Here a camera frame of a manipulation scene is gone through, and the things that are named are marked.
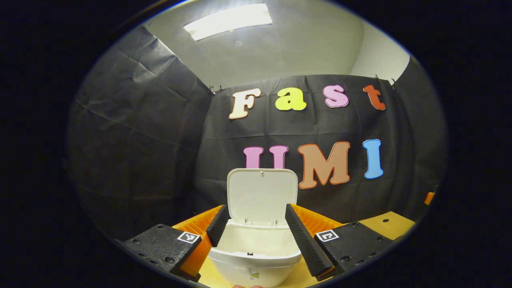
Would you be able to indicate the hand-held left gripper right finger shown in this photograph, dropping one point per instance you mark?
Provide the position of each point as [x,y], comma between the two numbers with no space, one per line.
[304,244]

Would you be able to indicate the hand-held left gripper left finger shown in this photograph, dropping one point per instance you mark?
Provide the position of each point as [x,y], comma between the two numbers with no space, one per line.
[220,228]

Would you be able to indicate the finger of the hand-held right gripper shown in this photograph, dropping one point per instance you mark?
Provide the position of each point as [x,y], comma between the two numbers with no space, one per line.
[429,198]

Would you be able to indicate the white desktop garbage bin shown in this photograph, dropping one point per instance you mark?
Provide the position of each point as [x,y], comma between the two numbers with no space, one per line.
[260,196]

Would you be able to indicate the black backdrop cloth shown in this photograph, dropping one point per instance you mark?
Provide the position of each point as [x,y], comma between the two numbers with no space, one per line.
[140,140]

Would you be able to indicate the ceiling light panel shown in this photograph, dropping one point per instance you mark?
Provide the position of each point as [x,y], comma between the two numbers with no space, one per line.
[228,20]

